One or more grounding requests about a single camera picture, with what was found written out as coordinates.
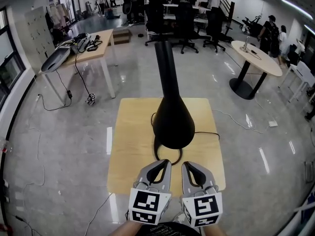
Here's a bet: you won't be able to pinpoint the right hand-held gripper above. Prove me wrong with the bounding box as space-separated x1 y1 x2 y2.
182 161 223 228

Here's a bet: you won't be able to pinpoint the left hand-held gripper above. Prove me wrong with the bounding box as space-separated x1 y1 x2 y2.
127 159 172 225

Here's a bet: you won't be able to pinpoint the black desk lamp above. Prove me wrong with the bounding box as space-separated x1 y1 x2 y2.
152 40 196 167

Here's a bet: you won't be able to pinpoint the person's right forearm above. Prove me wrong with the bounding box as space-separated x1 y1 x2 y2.
199 226 227 236

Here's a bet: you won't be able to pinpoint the person's left forearm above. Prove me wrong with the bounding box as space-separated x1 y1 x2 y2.
108 221 146 236

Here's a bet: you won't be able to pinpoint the person's right shoe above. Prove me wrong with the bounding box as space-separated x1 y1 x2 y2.
172 212 186 224

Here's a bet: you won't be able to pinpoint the small checker-patterned gadget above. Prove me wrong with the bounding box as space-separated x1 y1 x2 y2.
85 92 97 106

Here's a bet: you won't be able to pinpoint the round wooden table black legs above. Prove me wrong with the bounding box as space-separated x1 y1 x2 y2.
229 40 283 100

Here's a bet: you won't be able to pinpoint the metal stand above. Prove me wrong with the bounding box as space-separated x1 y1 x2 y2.
240 28 252 53

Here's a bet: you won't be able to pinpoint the rectangular wooden table white legs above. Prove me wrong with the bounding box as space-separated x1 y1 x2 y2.
38 28 116 99

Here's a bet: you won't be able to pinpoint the wooden step platform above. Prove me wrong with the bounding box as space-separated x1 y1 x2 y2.
113 29 132 45

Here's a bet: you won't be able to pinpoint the grey oval shell pod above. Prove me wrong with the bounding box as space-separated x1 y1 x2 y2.
40 47 71 73

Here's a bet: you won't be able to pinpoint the white shelving workstation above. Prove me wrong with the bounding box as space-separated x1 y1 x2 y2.
144 0 222 38

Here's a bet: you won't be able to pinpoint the black office chair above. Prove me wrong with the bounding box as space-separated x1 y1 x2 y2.
144 1 170 46
203 7 234 53
171 2 199 55

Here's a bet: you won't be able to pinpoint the black staircase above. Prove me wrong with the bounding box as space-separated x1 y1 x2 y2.
219 0 236 24

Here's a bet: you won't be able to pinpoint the grey locker cabinet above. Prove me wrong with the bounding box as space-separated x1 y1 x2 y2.
24 6 56 67

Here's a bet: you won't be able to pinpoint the clothes rack with coats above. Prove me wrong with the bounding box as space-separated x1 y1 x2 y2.
45 3 72 35

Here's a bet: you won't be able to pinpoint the black framed window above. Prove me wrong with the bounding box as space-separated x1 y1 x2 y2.
0 7 27 105

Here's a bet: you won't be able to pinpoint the glass entrance door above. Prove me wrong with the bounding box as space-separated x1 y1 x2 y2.
53 0 81 22

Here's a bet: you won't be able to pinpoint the square wooden pedestal table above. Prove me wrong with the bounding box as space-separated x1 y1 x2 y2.
107 97 226 194

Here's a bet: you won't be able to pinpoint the white floor cable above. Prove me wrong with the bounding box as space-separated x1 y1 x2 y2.
211 109 270 134

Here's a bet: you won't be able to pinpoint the black power adapter cable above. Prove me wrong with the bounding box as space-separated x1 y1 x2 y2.
36 70 73 112

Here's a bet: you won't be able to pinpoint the thin black cable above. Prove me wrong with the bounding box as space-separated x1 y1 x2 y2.
74 53 91 95

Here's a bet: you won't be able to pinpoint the small black device with cable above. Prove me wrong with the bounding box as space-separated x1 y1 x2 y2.
248 48 263 60

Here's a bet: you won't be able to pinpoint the black cable and gear pile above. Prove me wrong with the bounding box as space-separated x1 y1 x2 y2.
66 32 103 54

